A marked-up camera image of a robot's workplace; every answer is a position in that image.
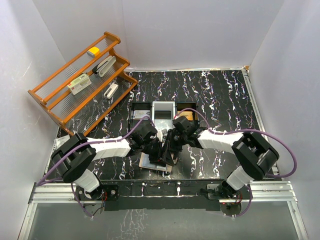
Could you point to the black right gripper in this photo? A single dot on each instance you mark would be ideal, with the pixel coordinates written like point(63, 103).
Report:
point(171, 133)

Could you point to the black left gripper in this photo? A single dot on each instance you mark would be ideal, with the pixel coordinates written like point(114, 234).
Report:
point(159, 157)

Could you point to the beige leather card holder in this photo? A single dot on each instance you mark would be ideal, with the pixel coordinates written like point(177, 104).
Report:
point(144, 162)

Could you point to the gold card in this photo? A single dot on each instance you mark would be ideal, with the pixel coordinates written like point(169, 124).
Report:
point(188, 114)

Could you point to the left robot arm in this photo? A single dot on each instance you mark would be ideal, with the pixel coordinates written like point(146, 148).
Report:
point(79, 151)

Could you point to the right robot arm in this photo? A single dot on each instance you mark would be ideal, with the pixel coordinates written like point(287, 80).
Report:
point(254, 153)

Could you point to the silver card in left tray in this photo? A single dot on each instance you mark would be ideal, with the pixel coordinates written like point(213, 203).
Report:
point(139, 114)

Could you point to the black left tray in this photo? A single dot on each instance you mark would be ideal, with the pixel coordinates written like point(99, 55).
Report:
point(136, 105)

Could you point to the white tray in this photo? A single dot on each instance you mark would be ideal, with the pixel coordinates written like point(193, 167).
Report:
point(163, 113)

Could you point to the small white stapler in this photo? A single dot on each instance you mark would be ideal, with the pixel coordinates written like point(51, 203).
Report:
point(111, 91)

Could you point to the orange wooden shelf rack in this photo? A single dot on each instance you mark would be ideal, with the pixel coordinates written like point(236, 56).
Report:
point(87, 88)

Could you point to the white black stapler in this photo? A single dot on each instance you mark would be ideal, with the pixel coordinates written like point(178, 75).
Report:
point(103, 67)

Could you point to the white printed paper sheet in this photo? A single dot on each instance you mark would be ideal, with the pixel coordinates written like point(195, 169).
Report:
point(58, 142)

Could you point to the white staples box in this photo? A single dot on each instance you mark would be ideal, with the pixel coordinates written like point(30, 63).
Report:
point(79, 83)

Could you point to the yellow white tape measure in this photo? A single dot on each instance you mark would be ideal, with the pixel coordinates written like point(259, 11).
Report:
point(93, 52)

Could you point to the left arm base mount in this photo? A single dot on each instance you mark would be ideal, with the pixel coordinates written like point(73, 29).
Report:
point(105, 192)

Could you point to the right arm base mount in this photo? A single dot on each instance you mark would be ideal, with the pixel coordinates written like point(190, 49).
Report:
point(214, 191)

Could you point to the aluminium frame rail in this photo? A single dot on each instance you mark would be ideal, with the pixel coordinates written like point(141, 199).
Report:
point(164, 210)

